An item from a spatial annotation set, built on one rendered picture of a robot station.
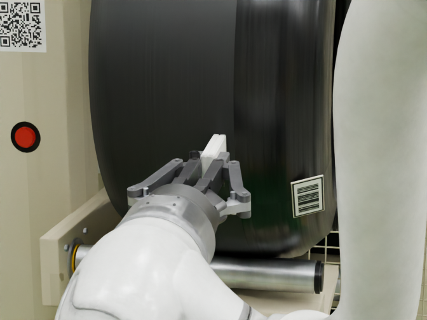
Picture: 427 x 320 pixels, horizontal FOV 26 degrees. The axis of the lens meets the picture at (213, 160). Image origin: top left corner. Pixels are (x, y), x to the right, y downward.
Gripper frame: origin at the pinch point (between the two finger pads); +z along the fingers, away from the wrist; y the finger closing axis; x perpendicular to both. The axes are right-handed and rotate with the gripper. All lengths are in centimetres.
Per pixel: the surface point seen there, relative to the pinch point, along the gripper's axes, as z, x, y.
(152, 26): 5.6, -13.6, 7.9
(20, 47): 23.3, -6.1, 32.3
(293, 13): 7.3, -14.9, -8.1
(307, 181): 6.0, 5.0, -9.9
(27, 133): 21.2, 5.8, 31.7
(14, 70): 22.9, -2.9, 33.4
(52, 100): 22.3, 1.1, 27.9
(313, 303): 12.7, 25.2, -10.1
